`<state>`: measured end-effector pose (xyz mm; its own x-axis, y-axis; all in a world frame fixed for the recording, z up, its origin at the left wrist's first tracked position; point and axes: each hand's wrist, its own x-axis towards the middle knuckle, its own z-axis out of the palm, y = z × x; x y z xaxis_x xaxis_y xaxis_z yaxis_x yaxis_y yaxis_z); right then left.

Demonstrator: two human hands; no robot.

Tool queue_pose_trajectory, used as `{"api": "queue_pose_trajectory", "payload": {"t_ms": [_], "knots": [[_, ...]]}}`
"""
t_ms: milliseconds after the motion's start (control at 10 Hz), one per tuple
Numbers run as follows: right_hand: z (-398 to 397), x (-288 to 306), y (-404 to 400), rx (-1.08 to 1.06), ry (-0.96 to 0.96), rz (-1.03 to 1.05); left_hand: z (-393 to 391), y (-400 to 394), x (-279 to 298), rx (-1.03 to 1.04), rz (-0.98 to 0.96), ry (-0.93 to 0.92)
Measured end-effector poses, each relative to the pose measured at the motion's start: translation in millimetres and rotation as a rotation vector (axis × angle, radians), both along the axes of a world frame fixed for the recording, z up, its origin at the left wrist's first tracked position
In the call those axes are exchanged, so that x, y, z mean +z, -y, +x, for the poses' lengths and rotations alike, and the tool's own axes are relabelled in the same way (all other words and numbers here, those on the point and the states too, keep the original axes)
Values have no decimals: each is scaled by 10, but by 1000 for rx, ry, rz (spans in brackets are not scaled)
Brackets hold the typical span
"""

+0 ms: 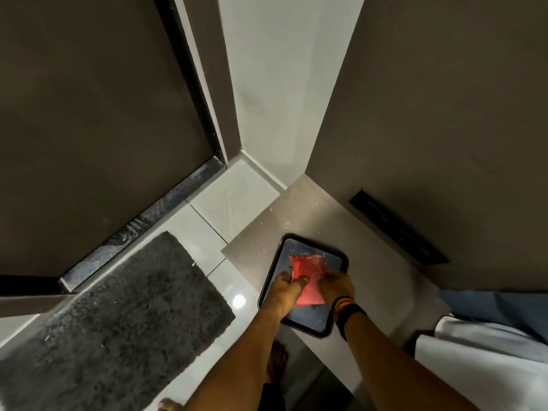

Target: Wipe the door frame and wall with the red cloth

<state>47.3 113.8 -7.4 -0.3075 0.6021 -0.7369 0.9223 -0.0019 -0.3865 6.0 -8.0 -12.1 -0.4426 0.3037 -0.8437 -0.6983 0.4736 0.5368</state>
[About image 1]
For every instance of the person's right foot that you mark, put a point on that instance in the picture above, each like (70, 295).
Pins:
(277, 361)

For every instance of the person's left forearm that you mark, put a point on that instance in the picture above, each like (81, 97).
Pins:
(239, 363)

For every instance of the grey shaggy bath mat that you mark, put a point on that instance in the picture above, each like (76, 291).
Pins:
(115, 321)

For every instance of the black wall vent strip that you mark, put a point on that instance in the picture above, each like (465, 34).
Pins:
(398, 228)

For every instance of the person's left hand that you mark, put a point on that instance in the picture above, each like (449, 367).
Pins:
(278, 295)

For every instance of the person's foot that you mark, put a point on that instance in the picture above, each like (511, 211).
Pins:
(171, 405)
(277, 361)

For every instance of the black door frame strip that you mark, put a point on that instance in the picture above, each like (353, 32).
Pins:
(192, 81)

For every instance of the person's right fingers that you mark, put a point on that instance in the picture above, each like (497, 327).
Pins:
(328, 279)

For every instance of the black stone door threshold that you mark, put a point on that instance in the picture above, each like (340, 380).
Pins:
(145, 222)

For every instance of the person's right forearm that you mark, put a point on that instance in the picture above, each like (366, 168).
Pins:
(398, 372)

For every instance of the person's left foot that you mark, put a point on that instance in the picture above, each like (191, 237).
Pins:
(171, 405)

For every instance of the dark brown door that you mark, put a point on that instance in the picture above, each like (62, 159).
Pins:
(94, 124)

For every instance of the person's left fingers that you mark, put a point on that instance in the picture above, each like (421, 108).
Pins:
(299, 283)

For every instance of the black wristband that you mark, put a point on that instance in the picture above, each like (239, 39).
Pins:
(350, 321)

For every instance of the person's right hand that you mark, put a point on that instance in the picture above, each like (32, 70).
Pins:
(340, 286)

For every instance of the blue cloth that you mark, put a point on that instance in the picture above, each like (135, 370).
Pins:
(505, 310)

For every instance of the red plastic packet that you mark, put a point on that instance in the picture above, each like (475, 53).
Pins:
(309, 269)

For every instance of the white cloth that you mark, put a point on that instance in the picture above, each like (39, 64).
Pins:
(479, 363)

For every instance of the black rectangular tray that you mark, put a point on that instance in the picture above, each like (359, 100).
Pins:
(319, 325)

